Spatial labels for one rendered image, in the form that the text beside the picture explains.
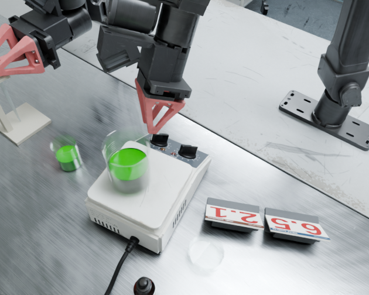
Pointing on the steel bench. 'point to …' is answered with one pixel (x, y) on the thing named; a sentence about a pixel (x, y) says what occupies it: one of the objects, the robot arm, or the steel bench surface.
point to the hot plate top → (170, 172)
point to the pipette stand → (39, 122)
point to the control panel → (173, 146)
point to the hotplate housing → (95, 215)
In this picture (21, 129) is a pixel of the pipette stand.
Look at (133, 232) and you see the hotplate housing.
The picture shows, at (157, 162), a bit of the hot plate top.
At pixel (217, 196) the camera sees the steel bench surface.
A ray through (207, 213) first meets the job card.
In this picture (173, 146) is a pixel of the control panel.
